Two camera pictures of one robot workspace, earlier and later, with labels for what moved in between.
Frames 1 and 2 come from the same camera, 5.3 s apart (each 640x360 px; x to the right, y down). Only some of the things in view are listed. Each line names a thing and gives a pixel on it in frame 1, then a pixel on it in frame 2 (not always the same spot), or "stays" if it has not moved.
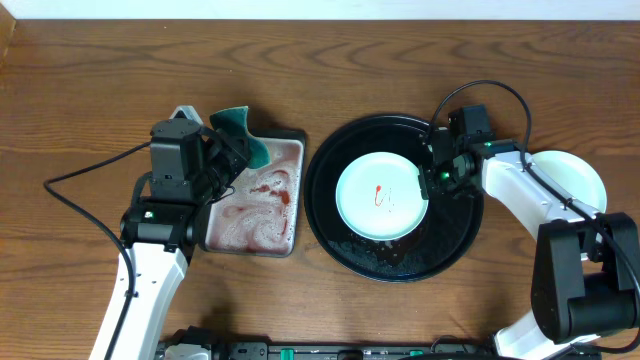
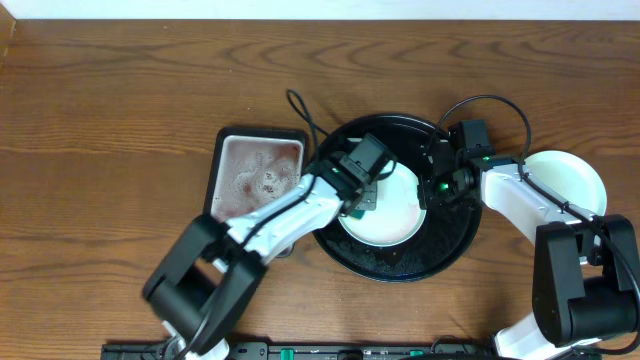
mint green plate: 378,197 stays
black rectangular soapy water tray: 260,215 stays
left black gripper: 235,154 → 364,198
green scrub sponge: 233,121 → 357,213
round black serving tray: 448,227 stays
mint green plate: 574,176 stays
